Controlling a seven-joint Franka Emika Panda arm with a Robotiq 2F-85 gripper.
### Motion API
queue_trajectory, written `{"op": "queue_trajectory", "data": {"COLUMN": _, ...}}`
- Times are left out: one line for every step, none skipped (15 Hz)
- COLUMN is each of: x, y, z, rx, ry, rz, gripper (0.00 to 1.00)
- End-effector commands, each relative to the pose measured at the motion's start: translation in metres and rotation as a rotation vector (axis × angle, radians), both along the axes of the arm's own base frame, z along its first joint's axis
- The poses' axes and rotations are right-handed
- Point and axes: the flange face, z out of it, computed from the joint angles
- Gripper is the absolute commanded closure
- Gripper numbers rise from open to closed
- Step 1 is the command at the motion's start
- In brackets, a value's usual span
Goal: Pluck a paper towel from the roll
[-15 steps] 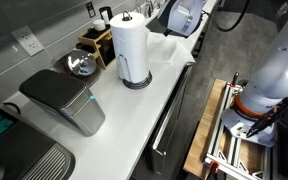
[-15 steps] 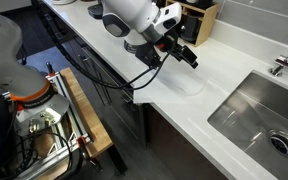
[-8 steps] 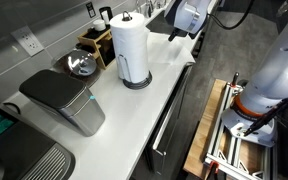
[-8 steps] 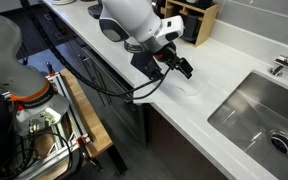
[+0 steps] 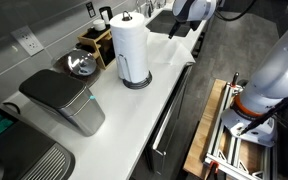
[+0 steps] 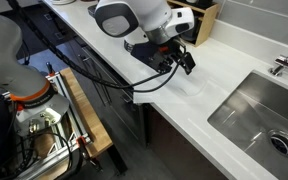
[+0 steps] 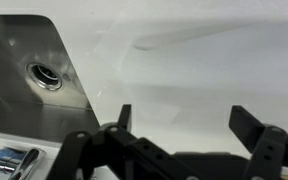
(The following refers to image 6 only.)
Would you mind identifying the dark base cabinet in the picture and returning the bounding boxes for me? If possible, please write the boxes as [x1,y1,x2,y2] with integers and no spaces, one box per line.
[78,45,230,180]

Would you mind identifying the small red clamp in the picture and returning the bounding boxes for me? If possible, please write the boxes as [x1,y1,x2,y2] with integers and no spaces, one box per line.
[45,61,57,79]

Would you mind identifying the large red black clamp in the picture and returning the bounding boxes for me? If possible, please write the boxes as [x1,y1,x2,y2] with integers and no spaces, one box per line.
[75,134,104,173]

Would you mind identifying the grey robot mount plate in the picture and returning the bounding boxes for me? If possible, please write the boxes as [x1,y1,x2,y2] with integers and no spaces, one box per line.
[15,94,71,135]

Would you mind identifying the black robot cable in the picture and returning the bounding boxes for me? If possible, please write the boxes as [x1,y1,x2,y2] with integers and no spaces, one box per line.
[6,0,188,94]

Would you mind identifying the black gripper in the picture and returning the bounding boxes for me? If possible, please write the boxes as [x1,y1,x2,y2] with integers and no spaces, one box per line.
[130,40,197,76]

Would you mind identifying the white bowl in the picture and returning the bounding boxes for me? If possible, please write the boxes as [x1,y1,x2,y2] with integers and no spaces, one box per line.
[49,0,76,5]

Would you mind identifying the black base cables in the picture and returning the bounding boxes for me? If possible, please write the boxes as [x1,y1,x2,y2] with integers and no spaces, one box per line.
[0,130,74,180]

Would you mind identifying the wooden countertop organizer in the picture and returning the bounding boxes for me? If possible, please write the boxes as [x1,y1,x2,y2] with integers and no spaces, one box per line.
[167,0,221,48]

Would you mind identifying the stainless steel sink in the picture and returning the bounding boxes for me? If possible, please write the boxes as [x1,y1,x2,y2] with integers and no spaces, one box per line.
[206,69,288,180]

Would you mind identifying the round sink drain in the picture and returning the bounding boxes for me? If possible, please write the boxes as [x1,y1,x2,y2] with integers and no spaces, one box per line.
[267,129,288,160]

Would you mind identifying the wooden mounting board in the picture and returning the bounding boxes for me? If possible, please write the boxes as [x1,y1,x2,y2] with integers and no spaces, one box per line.
[59,67,114,159]

